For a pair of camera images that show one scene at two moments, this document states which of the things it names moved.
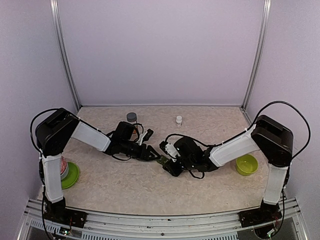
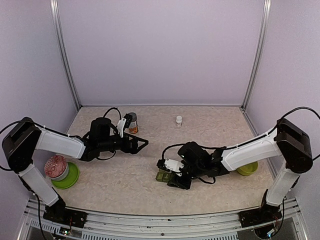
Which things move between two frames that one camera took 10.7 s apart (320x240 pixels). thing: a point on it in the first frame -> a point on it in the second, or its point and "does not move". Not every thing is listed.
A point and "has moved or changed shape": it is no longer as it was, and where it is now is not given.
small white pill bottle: [179, 121] does not move
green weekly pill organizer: [162, 160] has moved or changed shape
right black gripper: [174, 172] -> [186, 186]
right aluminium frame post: [267, 14] does not move
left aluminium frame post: [54, 5] does not move
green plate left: [72, 177] does not move
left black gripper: [145, 157] -> [133, 148]
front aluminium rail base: [103, 226] does not move
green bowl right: [246, 164] does not move
